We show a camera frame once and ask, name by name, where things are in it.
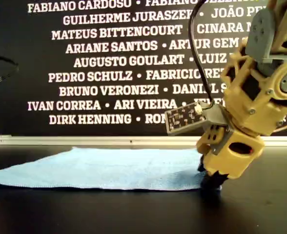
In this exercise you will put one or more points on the tan right gripper body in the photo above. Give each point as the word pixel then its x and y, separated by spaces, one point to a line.
pixel 238 158

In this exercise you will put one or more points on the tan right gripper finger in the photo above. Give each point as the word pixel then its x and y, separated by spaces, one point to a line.
pixel 208 143
pixel 213 182

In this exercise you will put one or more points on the light blue microfibre cloth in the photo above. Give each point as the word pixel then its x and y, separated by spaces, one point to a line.
pixel 97 168

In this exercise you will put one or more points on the black banner with white names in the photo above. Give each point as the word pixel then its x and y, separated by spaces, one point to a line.
pixel 24 73

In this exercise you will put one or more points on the aluminium rail under banner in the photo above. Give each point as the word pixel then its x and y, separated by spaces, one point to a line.
pixel 109 141

